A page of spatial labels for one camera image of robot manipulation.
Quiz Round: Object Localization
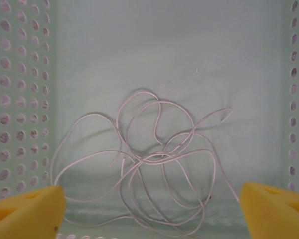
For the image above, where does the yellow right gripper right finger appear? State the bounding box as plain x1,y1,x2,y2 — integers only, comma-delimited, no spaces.
240,181,299,239

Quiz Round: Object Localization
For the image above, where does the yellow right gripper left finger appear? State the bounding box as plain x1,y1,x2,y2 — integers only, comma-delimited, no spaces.
0,185,67,239

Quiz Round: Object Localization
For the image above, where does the pink thin cable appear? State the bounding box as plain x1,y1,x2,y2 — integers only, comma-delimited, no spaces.
51,114,240,237
116,91,234,165

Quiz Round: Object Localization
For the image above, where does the mint green perforated basket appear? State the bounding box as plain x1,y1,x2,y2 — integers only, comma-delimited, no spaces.
0,0,299,239

